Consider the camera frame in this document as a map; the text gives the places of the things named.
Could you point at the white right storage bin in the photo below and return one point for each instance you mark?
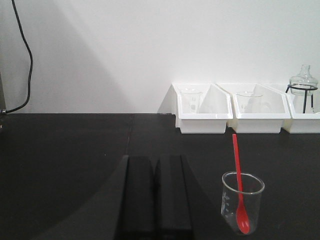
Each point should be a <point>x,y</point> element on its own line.
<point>300,123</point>

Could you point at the round glass flask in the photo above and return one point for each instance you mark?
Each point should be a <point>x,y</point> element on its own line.
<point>303,80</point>

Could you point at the white storage bin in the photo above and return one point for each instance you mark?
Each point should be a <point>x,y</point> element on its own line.
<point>215,109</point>
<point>300,123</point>
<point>274,110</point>

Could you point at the black wire tripod stand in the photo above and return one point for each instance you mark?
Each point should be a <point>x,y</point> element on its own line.
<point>304,97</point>

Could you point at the white middle storage bin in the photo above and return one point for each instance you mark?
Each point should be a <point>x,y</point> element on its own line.
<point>274,110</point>

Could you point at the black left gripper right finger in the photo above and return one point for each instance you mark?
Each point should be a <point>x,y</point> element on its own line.
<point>172,216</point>

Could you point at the clear glass beaker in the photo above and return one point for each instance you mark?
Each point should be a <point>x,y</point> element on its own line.
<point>253,188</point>

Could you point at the glass beaker in middle bin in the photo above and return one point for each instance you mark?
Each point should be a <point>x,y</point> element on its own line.
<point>249,102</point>

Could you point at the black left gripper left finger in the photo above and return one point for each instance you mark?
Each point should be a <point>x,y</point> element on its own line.
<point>138,220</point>

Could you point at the red plastic spoon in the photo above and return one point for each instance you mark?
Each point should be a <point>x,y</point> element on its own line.
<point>242,218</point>

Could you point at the glass beaker in left bin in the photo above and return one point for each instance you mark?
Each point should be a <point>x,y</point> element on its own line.
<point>190,99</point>

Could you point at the white left storage bin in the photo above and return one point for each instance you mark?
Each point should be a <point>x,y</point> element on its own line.
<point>215,109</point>

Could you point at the glass beaker in bin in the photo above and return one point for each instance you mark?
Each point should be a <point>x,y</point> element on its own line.
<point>249,102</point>
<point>190,99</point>

